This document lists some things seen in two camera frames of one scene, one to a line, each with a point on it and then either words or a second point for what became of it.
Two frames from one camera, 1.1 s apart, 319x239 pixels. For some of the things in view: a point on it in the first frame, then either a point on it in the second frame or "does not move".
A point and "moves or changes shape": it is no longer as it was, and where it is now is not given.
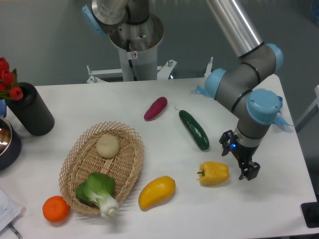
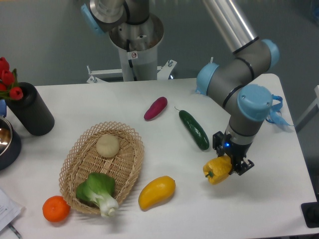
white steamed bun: (107, 145) does not move
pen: (14, 230) does not move
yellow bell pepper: (213, 173) moves or changes shape
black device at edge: (310, 211) does not move
